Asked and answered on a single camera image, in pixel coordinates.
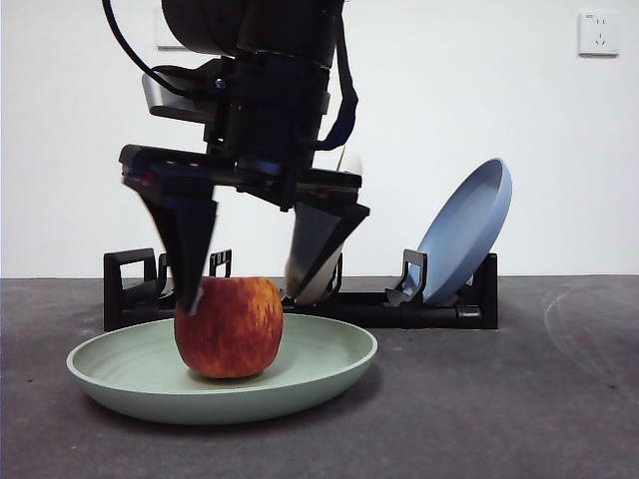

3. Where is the red apple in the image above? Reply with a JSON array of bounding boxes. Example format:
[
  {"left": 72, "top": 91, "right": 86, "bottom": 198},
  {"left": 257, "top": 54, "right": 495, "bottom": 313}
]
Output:
[{"left": 174, "top": 275, "right": 285, "bottom": 380}]

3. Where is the green plate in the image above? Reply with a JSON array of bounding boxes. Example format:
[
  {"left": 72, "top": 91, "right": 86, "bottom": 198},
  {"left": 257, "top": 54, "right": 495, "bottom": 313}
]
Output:
[{"left": 66, "top": 312, "right": 379, "bottom": 426}]

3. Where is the cream plate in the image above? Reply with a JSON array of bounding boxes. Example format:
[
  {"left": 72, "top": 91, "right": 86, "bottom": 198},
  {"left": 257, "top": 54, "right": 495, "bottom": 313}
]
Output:
[{"left": 292, "top": 149, "right": 364, "bottom": 305}]

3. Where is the black plate rack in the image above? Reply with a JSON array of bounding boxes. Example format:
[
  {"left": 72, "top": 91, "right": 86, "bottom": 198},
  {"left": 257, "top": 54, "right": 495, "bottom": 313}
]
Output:
[{"left": 103, "top": 247, "right": 499, "bottom": 331}]

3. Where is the blue plate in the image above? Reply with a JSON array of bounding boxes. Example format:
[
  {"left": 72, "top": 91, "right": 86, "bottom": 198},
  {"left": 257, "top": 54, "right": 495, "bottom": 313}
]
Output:
[{"left": 404, "top": 157, "right": 514, "bottom": 306}]

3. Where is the black and blue sleeved cable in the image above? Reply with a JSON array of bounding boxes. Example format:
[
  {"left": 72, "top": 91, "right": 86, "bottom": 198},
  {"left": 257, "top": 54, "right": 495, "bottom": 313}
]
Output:
[{"left": 319, "top": 0, "right": 360, "bottom": 152}]

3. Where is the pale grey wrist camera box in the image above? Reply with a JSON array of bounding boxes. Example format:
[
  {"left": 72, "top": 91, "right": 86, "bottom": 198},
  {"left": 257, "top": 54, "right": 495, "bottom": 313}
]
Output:
[{"left": 141, "top": 64, "right": 224, "bottom": 125}]

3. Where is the white wall socket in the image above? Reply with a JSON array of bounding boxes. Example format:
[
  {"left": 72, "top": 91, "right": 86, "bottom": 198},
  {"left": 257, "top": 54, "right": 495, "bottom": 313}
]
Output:
[
  {"left": 157, "top": 5, "right": 190, "bottom": 52},
  {"left": 578, "top": 13, "right": 621, "bottom": 57}
]

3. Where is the thin black cable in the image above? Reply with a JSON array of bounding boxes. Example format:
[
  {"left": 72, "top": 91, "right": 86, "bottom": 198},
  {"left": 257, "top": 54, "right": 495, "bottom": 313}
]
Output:
[{"left": 101, "top": 0, "right": 181, "bottom": 96}]

